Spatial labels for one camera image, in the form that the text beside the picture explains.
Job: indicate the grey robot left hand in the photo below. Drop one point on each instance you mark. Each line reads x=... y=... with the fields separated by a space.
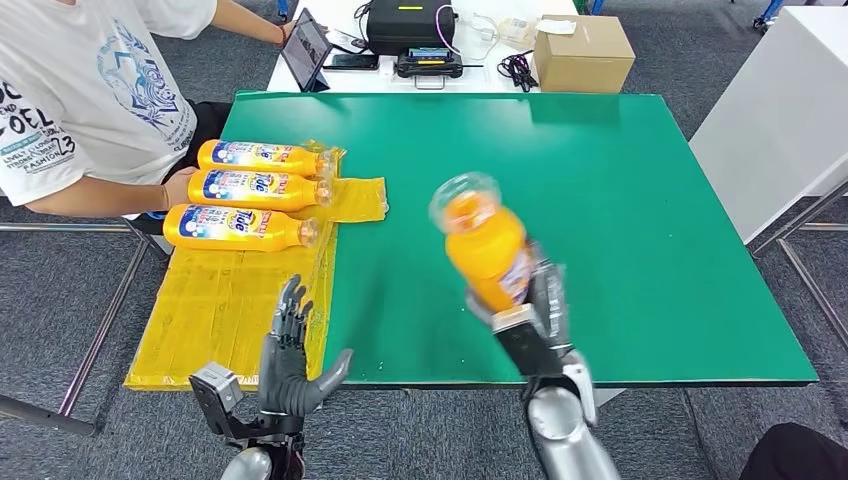
x=285 y=384

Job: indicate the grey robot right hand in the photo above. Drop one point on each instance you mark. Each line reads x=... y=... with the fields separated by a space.
x=550 y=298

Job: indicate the person's right hand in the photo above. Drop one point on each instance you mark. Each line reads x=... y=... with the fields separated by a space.
x=177 y=189

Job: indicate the orange detergent bottle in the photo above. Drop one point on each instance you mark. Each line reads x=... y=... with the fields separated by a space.
x=487 y=252
x=258 y=192
x=238 y=232
x=265 y=162

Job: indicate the person's left forearm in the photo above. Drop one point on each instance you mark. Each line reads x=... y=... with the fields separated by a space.
x=255 y=21

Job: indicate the person's right forearm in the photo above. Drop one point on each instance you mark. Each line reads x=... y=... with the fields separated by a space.
x=99 y=197

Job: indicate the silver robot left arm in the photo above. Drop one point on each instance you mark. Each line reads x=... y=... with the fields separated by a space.
x=248 y=467

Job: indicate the black tablet on stand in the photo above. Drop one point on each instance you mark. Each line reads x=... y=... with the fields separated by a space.
x=305 y=50

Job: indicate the black smartphone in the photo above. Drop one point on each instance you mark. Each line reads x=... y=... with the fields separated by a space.
x=352 y=61

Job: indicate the blue table leg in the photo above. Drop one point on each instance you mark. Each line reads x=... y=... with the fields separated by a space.
x=595 y=5
x=283 y=6

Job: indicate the small white adapter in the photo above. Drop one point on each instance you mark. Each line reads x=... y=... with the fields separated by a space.
x=387 y=67

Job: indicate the black carrying case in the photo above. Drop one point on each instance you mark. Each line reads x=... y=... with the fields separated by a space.
x=405 y=31

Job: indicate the yellow taped cardboard sheet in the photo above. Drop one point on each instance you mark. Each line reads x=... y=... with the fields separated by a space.
x=218 y=305

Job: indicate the black handheld controller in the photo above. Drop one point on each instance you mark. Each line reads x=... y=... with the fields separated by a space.
x=428 y=67

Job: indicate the white table foot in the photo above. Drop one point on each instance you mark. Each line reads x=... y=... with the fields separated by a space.
x=609 y=396

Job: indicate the person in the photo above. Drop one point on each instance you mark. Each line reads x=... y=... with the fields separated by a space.
x=79 y=79

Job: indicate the clear plastic bag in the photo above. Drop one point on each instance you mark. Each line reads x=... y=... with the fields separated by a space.
x=518 y=31

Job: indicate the white paper slip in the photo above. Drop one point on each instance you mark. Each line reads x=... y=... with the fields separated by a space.
x=556 y=26

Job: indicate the brown cardboard box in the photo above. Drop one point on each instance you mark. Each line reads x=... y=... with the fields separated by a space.
x=585 y=64

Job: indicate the black rounded object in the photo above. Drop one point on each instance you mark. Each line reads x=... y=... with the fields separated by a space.
x=802 y=457

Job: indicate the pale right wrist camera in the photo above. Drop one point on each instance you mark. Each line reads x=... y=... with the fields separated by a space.
x=523 y=341

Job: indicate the blue wheeled frame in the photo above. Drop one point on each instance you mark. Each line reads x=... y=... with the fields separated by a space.
x=768 y=10

